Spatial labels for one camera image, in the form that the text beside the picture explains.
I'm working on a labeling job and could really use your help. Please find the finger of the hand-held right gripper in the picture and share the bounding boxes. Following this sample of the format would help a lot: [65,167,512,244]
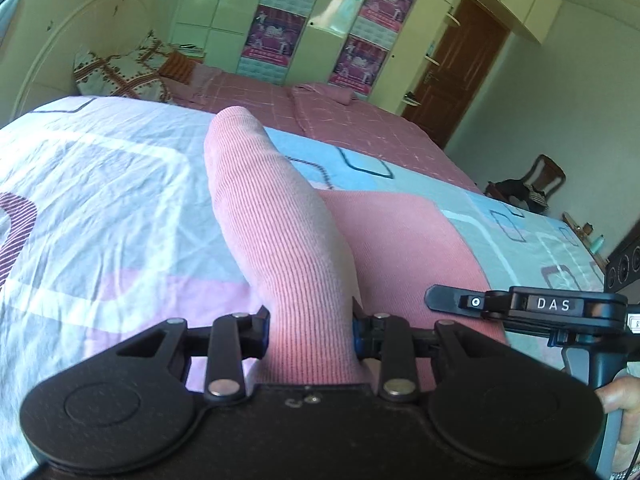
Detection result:
[424,285,512,319]

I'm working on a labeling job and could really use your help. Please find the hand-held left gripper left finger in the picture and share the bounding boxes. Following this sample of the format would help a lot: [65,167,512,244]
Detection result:
[117,305,272,404]

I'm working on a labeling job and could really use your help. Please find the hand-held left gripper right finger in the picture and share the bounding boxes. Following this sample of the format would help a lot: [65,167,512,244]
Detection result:
[351,297,482,402]

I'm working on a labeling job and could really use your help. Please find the pink knit garment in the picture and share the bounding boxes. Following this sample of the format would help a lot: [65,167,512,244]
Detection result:
[203,106,512,392]

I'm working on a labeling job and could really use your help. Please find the dark clothes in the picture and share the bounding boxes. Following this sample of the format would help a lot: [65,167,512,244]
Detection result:
[492,178,549,214]

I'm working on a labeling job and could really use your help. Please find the person's right hand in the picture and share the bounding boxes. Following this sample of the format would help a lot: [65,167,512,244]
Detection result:
[596,374,640,480]

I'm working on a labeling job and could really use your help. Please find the black speaker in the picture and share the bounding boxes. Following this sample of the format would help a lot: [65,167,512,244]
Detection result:
[604,234,640,295]

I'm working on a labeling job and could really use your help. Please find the wooden side table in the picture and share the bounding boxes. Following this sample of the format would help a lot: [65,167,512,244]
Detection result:
[562,211,597,242]

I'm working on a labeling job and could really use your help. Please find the wooden chair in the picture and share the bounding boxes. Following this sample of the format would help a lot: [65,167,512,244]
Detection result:
[484,154,567,217]

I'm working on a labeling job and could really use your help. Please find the pink checked bed sheet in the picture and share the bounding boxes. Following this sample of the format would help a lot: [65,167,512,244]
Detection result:
[160,67,487,196]

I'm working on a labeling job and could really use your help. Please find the patterned light bed sheet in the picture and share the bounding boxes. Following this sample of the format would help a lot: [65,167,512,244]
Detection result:
[0,95,609,471]

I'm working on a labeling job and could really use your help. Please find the brown wooden door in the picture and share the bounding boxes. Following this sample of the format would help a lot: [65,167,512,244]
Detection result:
[402,0,511,149]

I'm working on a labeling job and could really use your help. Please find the folded pink cloth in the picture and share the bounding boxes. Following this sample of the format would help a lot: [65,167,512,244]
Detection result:
[291,82,358,132]

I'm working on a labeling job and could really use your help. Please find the cream corner shelf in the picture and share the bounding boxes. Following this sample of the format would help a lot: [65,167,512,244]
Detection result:
[401,9,459,109]

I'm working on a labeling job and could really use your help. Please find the orange striped pillow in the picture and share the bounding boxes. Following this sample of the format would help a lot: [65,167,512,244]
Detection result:
[161,52,204,84]

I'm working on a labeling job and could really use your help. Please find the large embroidered white pillow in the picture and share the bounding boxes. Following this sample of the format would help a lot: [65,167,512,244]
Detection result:
[73,48,170,102]

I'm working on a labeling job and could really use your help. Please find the small embroidered white pillow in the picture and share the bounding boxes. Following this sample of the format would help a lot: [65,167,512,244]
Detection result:
[134,30,177,79]

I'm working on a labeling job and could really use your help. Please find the cream wardrobe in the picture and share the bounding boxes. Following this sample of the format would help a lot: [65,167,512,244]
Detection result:
[170,0,562,117]

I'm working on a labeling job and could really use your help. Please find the cream rounded headboard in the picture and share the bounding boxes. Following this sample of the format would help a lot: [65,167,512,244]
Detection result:
[0,0,172,128]

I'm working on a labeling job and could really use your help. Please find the blue curtain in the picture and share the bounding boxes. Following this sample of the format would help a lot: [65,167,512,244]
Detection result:
[0,0,28,48]

